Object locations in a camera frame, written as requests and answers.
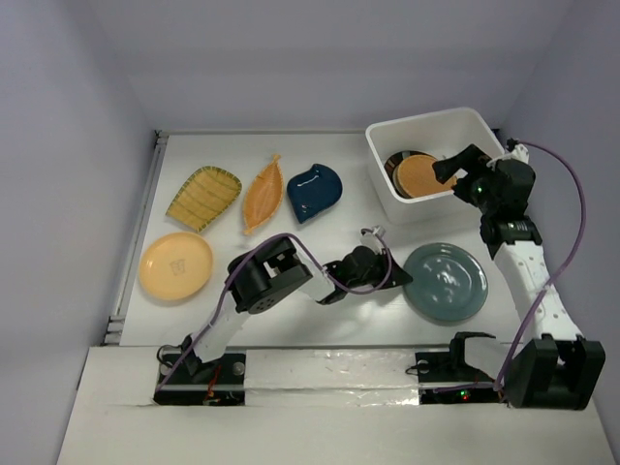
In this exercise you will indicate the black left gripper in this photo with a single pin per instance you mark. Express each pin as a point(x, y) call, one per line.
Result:
point(382, 261)

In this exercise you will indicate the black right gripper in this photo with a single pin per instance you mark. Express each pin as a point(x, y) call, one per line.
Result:
point(469, 159)

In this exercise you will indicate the teal round ceramic plate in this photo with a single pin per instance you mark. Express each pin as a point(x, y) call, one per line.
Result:
point(449, 285)

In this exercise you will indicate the orange woven round plate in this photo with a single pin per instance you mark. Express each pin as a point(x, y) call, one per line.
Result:
point(414, 177)

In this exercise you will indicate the striped rim round plate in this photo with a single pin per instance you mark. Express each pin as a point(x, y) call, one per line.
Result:
point(392, 163)

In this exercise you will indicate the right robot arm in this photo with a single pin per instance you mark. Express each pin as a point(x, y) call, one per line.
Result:
point(550, 363)

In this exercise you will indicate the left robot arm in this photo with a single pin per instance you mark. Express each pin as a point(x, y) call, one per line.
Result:
point(277, 268)

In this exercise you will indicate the white plastic bin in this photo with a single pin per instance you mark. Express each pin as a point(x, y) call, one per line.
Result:
point(440, 134)

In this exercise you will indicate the dark blue leaf dish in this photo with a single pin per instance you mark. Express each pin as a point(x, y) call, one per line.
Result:
point(313, 192)

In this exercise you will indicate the orange leaf-shaped plate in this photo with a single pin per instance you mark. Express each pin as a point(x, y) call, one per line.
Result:
point(264, 197)

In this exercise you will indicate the white front panel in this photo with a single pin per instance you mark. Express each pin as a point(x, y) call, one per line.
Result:
point(311, 407)

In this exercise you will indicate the yellow green bamboo-pattern plate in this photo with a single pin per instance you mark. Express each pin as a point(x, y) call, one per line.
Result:
point(204, 196)

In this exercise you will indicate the yellow round plate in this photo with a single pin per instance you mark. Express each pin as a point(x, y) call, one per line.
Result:
point(175, 266)

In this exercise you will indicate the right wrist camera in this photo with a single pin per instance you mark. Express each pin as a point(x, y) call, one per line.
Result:
point(516, 150)

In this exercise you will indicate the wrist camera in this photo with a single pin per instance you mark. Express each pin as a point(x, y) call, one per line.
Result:
point(373, 233)
point(516, 150)

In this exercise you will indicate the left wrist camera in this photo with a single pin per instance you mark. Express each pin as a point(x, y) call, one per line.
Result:
point(373, 233)

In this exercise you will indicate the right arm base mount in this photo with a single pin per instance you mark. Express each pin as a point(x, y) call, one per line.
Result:
point(464, 372)

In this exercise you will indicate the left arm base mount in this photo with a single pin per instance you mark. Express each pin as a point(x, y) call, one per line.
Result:
point(218, 384)

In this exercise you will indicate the aluminium side rail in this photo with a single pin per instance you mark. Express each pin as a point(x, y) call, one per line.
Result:
point(118, 312)

